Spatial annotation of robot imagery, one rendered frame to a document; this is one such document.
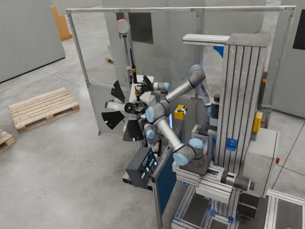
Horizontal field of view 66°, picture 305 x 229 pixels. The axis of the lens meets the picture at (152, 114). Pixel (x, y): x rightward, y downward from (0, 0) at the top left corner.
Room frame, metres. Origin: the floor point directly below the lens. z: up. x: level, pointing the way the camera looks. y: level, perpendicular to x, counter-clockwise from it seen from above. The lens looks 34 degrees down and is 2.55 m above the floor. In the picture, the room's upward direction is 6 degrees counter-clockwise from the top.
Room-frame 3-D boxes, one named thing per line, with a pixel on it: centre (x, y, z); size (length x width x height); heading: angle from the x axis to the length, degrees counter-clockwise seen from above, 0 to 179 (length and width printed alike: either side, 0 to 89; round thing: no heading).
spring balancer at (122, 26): (2.84, 0.23, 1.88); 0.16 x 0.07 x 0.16; 98
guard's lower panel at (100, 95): (2.77, -0.20, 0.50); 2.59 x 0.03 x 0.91; 63
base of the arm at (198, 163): (1.43, -0.33, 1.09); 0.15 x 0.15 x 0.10
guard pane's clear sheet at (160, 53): (2.77, -0.20, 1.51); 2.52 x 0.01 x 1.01; 63
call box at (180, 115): (2.23, -0.32, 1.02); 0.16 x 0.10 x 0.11; 153
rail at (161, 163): (1.87, -0.14, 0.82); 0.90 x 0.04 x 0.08; 153
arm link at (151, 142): (1.74, 0.03, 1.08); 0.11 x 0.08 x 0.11; 125
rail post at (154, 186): (1.49, 0.05, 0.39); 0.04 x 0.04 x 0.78; 63
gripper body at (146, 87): (2.09, 0.01, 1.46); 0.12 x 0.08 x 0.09; 73
